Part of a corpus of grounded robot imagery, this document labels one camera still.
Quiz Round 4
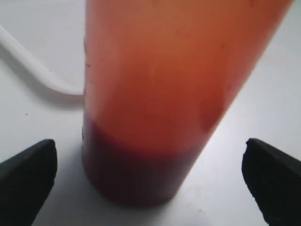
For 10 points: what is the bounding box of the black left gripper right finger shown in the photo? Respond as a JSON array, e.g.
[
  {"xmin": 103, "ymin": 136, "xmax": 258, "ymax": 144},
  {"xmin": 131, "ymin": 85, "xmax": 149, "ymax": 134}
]
[{"xmin": 242, "ymin": 138, "xmax": 301, "ymax": 226}]

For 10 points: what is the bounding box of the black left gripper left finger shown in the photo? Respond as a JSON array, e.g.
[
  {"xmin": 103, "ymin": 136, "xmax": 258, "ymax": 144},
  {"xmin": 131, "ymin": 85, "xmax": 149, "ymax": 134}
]
[{"xmin": 0, "ymin": 139, "xmax": 57, "ymax": 226}]

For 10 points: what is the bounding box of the red sauce squeeze bottle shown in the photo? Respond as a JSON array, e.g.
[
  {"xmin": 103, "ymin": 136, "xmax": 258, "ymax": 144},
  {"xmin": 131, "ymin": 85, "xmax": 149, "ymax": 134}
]
[{"xmin": 82, "ymin": 0, "xmax": 292, "ymax": 207}]

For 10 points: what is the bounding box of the white rectangular tray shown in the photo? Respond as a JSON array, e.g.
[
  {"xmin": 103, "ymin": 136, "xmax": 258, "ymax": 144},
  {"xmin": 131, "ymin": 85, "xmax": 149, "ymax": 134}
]
[{"xmin": 0, "ymin": 24, "xmax": 84, "ymax": 96}]

